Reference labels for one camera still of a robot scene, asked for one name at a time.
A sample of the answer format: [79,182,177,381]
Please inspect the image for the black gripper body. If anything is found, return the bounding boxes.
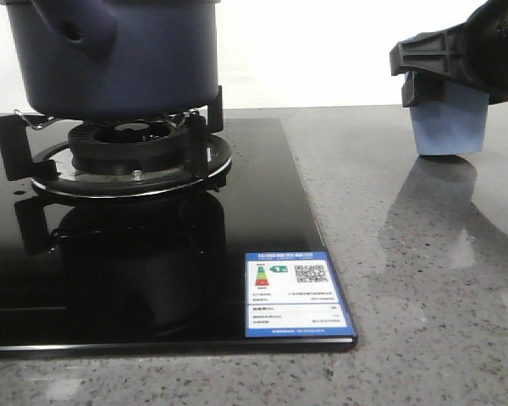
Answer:
[465,0,508,102]

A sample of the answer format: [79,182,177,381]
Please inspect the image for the dark blue cooking pot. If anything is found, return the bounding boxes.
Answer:
[4,1,218,121]

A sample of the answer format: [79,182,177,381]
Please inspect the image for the black burner head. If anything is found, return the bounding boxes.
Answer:
[68,123,189,175]

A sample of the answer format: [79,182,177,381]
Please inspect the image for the light blue ribbed cup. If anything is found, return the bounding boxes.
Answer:
[407,75,489,156]

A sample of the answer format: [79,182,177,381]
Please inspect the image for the black metal pot support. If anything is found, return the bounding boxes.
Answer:
[0,96,231,200]

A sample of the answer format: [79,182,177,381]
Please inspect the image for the black glass gas stove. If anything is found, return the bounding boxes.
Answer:
[0,118,357,358]

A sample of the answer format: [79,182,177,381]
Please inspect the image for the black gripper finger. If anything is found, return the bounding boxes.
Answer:
[401,71,445,107]
[389,23,474,85]

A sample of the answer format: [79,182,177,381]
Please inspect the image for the blue energy label sticker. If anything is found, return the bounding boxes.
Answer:
[245,251,356,338]

